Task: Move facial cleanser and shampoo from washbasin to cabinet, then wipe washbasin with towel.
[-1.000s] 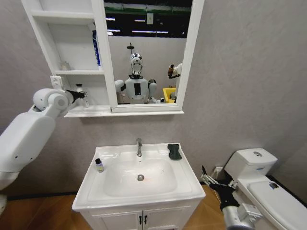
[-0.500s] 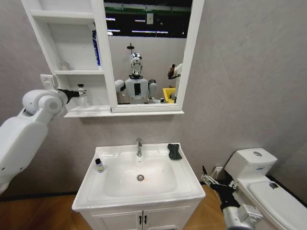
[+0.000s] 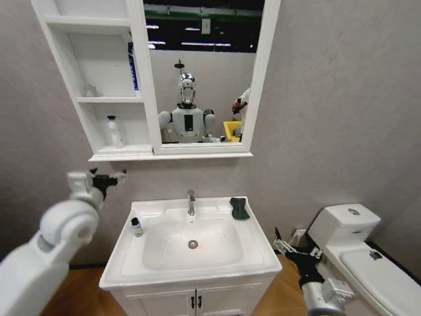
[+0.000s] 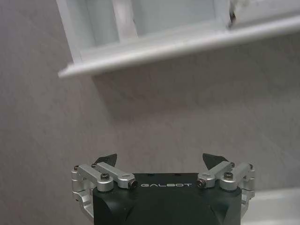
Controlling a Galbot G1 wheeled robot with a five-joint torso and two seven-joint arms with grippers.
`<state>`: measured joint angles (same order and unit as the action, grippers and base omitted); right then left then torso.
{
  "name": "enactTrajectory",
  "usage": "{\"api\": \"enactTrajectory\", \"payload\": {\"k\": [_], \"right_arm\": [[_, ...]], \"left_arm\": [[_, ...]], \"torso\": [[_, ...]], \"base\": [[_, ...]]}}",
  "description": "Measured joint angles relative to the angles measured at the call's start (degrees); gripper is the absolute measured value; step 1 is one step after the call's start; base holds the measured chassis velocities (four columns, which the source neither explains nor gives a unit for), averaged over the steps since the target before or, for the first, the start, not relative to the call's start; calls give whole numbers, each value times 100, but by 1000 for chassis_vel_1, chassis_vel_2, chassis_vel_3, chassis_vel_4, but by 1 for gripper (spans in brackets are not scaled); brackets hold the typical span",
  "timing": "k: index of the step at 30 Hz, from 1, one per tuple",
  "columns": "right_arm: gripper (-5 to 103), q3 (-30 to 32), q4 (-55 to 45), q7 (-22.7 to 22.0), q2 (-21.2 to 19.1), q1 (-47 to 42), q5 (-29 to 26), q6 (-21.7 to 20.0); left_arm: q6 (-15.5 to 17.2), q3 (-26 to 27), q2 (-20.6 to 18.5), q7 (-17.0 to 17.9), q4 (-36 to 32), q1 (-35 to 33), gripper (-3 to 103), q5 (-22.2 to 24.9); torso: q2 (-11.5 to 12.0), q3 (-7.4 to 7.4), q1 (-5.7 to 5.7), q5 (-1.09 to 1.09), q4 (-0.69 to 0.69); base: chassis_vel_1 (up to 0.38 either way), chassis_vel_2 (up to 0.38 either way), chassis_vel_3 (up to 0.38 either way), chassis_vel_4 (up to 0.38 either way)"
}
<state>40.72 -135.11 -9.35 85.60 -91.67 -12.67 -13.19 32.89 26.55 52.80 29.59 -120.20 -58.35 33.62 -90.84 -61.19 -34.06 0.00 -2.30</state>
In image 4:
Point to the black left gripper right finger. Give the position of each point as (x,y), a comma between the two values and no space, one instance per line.
(220,174)

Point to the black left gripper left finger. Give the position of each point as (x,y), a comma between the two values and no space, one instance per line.
(103,174)

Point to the white wall cabinet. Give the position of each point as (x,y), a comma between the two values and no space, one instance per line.
(150,39)

